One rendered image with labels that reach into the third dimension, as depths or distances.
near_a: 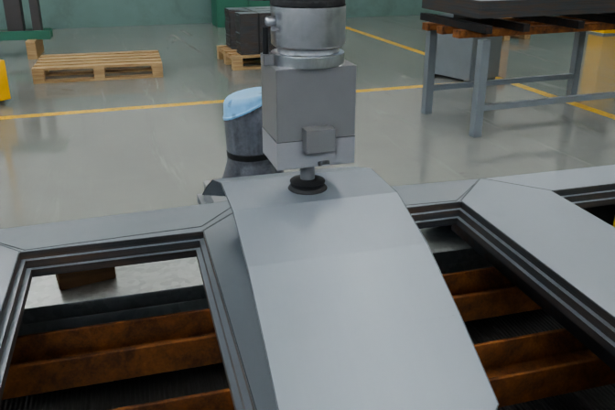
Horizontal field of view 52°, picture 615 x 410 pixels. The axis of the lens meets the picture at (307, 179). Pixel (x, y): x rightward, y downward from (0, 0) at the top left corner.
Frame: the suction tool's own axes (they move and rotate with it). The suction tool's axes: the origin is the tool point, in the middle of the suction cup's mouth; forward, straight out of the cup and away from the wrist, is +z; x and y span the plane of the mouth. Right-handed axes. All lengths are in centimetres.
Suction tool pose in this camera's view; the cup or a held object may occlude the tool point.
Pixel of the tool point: (307, 198)
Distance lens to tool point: 70.2
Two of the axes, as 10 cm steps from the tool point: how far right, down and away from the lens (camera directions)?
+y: 9.5, -1.1, 2.8
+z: 0.0, 9.3, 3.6
